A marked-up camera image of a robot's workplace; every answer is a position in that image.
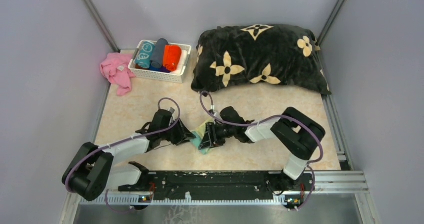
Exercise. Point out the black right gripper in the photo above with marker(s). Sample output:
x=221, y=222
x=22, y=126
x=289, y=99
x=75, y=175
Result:
x=211, y=138

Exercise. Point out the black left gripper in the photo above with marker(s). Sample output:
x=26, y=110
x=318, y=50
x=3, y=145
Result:
x=183, y=133

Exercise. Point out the small teal yellow towel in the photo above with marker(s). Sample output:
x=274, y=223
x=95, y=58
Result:
x=199, y=133

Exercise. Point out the white plastic basket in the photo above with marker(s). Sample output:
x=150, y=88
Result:
x=177, y=77

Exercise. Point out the patterned teal yellow towel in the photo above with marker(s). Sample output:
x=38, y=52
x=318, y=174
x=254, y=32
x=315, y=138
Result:
x=143, y=56

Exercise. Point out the orange towel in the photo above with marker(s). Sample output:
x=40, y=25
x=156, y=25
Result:
x=171, y=57

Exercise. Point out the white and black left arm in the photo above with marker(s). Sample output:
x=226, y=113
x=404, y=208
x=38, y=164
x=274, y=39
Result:
x=95, y=169

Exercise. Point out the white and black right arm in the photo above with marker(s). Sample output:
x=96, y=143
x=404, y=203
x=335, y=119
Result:
x=297, y=132

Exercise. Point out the purple rolled towel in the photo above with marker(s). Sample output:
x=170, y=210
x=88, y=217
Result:
x=164, y=69

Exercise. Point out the blue rolled towel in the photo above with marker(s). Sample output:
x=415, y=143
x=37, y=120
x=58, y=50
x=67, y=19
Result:
x=152, y=68

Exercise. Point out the brown rolled towel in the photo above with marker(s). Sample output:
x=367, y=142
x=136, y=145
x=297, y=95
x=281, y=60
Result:
x=140, y=67

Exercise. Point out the grey rolled towel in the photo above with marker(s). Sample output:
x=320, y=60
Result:
x=156, y=58

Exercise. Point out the pink towel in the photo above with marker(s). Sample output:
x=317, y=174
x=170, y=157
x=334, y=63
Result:
x=115, y=68

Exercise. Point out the white rolled towel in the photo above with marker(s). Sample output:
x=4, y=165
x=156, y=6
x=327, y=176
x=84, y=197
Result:
x=181, y=64

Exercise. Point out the black floral pillow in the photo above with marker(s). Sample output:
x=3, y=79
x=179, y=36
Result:
x=278, y=54

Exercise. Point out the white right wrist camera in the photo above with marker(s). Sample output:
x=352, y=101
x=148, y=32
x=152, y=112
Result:
x=214, y=113

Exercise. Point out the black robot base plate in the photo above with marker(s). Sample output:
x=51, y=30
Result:
x=217, y=185

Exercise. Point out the aluminium frame rail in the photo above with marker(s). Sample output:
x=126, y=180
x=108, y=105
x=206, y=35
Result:
x=327, y=183

